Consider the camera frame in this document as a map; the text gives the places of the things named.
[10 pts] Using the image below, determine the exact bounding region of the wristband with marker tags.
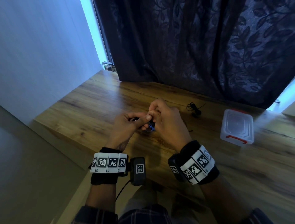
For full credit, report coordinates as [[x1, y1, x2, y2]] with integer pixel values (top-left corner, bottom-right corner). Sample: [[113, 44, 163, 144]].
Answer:
[[89, 147, 128, 186], [179, 140, 220, 186]]

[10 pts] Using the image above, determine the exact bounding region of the left wristband with marker tags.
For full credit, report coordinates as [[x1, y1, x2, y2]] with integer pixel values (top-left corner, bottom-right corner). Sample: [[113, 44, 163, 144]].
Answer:
[[89, 147, 128, 186]]

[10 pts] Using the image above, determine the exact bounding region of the white window frame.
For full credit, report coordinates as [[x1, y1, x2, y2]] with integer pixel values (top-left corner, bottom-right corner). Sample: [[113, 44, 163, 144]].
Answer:
[[80, 0, 119, 72]]

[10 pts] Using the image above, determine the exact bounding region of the person's right hand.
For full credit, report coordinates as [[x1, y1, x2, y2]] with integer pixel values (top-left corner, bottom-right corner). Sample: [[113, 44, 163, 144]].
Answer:
[[141, 98, 193, 153]]

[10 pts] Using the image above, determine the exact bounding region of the person's left forearm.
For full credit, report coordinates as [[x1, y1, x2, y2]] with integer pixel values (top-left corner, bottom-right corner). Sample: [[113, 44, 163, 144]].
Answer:
[[85, 183, 117, 212]]

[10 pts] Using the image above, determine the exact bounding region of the clear plastic box red handle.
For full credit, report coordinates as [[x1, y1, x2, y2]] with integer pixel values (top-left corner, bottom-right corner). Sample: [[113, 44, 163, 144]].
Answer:
[[220, 109, 255, 147]]

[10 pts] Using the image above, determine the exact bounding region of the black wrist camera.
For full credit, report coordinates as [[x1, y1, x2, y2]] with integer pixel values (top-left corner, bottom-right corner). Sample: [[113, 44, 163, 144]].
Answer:
[[129, 157, 146, 187], [167, 153, 187, 183]]

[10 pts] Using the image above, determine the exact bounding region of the person's left hand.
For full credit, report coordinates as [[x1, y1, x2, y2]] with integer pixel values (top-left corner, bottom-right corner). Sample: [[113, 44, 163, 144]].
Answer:
[[104, 111, 153, 152]]

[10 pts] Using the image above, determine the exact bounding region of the person's right forearm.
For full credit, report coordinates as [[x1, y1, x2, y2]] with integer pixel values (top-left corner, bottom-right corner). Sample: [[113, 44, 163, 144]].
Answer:
[[199, 173, 253, 224]]

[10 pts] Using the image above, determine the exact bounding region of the right wristband with marker tags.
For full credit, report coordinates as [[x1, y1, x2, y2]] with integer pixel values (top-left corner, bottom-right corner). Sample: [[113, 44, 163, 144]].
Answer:
[[179, 140, 220, 186]]

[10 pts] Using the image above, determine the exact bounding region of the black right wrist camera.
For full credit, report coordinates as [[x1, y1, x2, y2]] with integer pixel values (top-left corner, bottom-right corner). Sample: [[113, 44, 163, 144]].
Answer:
[[167, 153, 187, 183]]

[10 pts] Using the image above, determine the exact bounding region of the dark leaf-patterned curtain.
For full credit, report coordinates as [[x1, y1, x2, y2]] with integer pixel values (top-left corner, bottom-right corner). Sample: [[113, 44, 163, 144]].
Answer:
[[92, 0, 295, 109]]

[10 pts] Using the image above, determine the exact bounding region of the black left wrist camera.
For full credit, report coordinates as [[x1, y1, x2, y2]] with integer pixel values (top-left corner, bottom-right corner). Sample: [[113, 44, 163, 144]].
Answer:
[[129, 157, 146, 187]]

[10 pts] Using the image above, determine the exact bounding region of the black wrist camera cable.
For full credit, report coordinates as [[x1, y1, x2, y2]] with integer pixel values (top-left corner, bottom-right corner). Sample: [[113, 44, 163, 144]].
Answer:
[[115, 179, 132, 202]]

